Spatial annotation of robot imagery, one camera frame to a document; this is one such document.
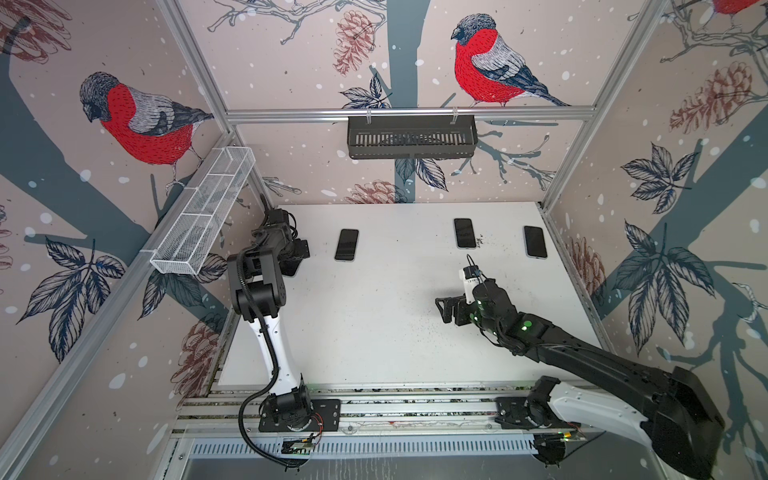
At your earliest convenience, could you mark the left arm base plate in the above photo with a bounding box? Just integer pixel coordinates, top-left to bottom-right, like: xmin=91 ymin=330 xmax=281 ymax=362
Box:
xmin=258 ymin=399 xmax=341 ymax=434

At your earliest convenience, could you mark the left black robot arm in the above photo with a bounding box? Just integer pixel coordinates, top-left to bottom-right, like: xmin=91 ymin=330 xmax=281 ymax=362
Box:
xmin=227 ymin=209 xmax=314 ymax=429

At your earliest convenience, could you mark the black phone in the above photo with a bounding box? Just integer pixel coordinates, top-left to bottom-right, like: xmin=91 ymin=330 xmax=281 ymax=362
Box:
xmin=334 ymin=229 xmax=359 ymax=262
xmin=454 ymin=218 xmax=477 ymax=249
xmin=524 ymin=225 xmax=548 ymax=259

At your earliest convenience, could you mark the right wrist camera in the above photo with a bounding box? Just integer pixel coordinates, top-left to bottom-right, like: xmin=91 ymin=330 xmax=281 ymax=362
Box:
xmin=460 ymin=265 xmax=482 ymax=304

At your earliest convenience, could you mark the black hanging basket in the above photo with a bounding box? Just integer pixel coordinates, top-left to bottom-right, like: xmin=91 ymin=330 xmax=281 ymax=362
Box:
xmin=347 ymin=115 xmax=478 ymax=160

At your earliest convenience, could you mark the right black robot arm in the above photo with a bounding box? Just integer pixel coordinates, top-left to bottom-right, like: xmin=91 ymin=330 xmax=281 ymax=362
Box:
xmin=435 ymin=278 xmax=724 ymax=479

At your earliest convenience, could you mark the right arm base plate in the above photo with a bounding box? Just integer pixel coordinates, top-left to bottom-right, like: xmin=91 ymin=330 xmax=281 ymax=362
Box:
xmin=494 ymin=396 xmax=573 ymax=430

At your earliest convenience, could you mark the aluminium mounting rail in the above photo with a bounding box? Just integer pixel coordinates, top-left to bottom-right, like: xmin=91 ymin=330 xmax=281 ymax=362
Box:
xmin=170 ymin=383 xmax=655 ymax=439

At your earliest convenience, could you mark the white wire mesh basket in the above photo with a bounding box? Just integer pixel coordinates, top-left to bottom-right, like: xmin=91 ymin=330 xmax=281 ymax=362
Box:
xmin=150 ymin=146 xmax=255 ymax=275

